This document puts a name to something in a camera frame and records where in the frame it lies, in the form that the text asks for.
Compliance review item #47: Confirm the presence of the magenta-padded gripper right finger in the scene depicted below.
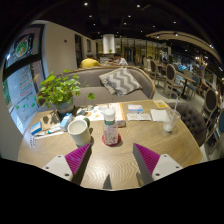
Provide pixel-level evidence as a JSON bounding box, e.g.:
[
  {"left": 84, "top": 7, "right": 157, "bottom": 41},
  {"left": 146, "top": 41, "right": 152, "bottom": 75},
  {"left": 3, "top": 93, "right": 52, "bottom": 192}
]
[{"left": 131, "top": 142, "right": 184, "bottom": 186}]

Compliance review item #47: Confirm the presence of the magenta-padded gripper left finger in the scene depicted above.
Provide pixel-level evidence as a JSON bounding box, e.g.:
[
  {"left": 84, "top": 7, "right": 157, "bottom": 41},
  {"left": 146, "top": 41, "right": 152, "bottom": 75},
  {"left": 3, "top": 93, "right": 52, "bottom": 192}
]
[{"left": 41, "top": 142, "right": 92, "bottom": 186}]

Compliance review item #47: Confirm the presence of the clear plastic water bottle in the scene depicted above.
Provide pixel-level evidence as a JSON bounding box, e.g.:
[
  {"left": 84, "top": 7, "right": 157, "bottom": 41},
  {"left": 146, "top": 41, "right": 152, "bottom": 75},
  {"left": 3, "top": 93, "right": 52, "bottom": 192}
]
[{"left": 102, "top": 107, "right": 120, "bottom": 145}]

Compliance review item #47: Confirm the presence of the flat round red coaster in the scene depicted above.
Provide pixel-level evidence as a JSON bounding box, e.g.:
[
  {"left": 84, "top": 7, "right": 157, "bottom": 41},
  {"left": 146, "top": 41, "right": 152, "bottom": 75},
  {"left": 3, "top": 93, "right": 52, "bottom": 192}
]
[{"left": 101, "top": 132, "right": 122, "bottom": 147}]

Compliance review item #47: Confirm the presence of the small blue white carton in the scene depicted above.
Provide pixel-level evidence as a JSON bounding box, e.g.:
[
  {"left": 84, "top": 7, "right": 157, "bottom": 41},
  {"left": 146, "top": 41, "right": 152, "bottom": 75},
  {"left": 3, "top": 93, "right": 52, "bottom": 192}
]
[{"left": 59, "top": 112, "right": 74, "bottom": 132}]

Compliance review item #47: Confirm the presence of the clear plastic cup with straw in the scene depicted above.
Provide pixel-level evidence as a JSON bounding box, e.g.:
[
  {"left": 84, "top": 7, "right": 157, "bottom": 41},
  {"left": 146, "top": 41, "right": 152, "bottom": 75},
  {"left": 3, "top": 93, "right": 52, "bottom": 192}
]
[{"left": 162, "top": 98, "right": 182, "bottom": 133}]

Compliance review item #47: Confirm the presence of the white paper leaflet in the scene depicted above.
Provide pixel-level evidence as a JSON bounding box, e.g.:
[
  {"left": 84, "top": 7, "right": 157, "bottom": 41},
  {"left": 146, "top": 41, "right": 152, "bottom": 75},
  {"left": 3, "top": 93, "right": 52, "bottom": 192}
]
[{"left": 125, "top": 112, "right": 153, "bottom": 122}]

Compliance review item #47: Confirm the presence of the white paper napkin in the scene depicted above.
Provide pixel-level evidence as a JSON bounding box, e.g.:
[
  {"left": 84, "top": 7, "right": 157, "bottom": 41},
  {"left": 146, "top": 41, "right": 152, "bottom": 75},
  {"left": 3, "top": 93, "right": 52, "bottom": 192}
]
[{"left": 149, "top": 108, "right": 169, "bottom": 123}]

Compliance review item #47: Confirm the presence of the small card pack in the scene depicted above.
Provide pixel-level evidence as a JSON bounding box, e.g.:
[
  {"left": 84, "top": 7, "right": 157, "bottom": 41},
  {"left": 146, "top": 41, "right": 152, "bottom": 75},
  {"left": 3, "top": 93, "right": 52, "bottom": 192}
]
[{"left": 29, "top": 136, "right": 37, "bottom": 149}]

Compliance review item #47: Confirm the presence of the printed magazine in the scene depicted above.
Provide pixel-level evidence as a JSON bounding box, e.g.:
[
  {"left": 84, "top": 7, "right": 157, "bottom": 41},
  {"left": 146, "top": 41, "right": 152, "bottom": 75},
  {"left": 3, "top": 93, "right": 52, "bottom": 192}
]
[{"left": 74, "top": 104, "right": 109, "bottom": 123}]

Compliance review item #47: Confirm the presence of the small white blue box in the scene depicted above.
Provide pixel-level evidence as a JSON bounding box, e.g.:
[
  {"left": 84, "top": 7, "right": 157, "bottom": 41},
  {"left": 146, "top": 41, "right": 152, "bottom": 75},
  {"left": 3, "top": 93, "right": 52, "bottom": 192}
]
[{"left": 127, "top": 104, "right": 144, "bottom": 114}]

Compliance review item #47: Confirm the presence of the flat blue box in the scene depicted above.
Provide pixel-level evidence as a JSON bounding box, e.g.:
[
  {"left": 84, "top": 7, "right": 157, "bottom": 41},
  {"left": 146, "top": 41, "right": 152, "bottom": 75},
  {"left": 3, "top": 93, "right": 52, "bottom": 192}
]
[{"left": 29, "top": 121, "right": 43, "bottom": 136}]

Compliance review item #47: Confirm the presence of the yellow square card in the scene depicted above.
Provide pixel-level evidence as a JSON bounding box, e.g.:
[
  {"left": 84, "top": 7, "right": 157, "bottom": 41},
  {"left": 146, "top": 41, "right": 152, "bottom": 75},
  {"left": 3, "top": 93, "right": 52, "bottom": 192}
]
[{"left": 153, "top": 99, "right": 169, "bottom": 109}]

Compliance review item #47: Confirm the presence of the grey curved sofa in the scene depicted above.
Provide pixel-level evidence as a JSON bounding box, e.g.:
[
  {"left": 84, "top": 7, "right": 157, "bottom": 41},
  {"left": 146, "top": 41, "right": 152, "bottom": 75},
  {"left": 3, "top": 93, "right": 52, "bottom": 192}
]
[{"left": 38, "top": 65, "right": 157, "bottom": 108}]

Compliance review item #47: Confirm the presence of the green potted plant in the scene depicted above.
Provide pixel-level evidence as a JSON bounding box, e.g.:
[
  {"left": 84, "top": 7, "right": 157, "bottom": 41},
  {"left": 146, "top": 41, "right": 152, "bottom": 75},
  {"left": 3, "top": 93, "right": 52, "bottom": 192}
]
[{"left": 35, "top": 68, "right": 96, "bottom": 118}]

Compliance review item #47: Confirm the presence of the grey white chevron pillow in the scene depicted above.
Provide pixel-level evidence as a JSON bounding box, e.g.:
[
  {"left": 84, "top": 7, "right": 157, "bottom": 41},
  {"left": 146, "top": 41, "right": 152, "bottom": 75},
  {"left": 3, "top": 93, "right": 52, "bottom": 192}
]
[{"left": 98, "top": 67, "right": 143, "bottom": 97}]

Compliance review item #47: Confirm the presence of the group of dining chairs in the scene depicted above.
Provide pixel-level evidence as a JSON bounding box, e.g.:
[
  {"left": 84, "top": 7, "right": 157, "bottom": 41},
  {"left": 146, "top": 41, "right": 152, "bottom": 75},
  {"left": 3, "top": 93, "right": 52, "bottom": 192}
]
[{"left": 143, "top": 58, "right": 224, "bottom": 141}]

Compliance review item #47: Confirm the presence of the person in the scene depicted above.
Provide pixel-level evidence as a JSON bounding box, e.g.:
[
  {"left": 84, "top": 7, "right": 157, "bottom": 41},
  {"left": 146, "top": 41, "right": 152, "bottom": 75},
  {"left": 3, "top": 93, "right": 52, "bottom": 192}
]
[
  {"left": 79, "top": 54, "right": 102, "bottom": 69},
  {"left": 111, "top": 53, "right": 129, "bottom": 67}
]

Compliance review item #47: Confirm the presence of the dark framed decorated window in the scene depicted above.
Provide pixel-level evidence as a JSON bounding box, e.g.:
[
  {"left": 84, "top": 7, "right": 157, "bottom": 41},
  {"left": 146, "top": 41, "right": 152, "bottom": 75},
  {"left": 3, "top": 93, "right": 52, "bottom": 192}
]
[{"left": 2, "top": 23, "right": 46, "bottom": 134}]

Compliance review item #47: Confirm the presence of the white round column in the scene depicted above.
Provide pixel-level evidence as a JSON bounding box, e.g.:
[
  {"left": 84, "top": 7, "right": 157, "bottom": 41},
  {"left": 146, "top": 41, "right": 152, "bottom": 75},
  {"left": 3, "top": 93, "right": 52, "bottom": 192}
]
[{"left": 102, "top": 33, "right": 116, "bottom": 55}]

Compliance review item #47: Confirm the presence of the group of ceiling lights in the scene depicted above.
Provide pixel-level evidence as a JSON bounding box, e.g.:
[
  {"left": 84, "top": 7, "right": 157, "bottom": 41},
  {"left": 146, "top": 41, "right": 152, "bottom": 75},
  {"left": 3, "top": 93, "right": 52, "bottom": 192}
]
[{"left": 83, "top": 1, "right": 214, "bottom": 48}]

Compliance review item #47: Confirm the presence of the white mug with green handle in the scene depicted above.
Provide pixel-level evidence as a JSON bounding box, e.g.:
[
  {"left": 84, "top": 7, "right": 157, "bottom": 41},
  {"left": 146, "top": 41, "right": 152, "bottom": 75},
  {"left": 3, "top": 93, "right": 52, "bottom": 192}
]
[{"left": 67, "top": 117, "right": 92, "bottom": 148}]

